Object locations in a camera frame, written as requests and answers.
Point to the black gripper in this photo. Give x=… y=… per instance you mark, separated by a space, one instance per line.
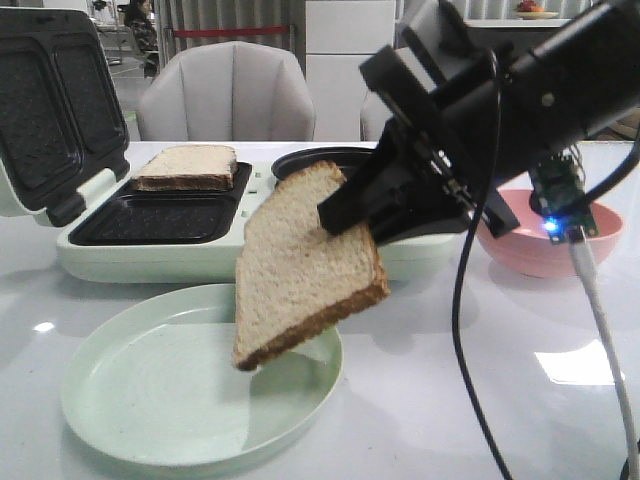
x=435 y=163

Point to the bread slice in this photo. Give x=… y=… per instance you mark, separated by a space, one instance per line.
x=190 y=167
x=294 y=279

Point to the pink plastic bowl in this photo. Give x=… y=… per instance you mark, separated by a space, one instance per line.
x=528 y=249

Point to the green breakfast maker lid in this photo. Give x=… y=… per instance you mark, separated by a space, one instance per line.
x=63 y=135

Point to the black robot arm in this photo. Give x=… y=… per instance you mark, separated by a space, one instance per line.
x=575 y=83

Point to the green breakfast maker base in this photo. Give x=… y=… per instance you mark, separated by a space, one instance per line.
x=130 y=236

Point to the black round frying pan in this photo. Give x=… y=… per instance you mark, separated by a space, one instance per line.
x=320 y=160

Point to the right grey armchair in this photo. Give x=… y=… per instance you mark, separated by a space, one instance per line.
x=373 y=116

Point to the grey armchair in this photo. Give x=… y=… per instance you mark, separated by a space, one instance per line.
x=373 y=116
x=232 y=91

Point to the green circuit board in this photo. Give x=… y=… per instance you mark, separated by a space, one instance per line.
x=557 y=182

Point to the white cabinet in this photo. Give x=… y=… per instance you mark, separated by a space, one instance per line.
x=339 y=36

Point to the left grey armchair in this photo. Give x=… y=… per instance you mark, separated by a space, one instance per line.
x=232 y=91

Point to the dark grey counter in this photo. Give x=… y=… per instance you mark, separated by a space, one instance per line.
x=522 y=34

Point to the fruit plate on counter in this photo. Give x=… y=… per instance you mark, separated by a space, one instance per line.
x=531 y=10

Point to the red barrier belt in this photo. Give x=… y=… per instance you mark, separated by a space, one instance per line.
x=233 y=32

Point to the light green round plate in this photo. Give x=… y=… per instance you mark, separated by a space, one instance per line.
x=154 y=387

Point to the seated person in background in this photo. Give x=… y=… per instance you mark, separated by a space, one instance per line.
x=136 y=19

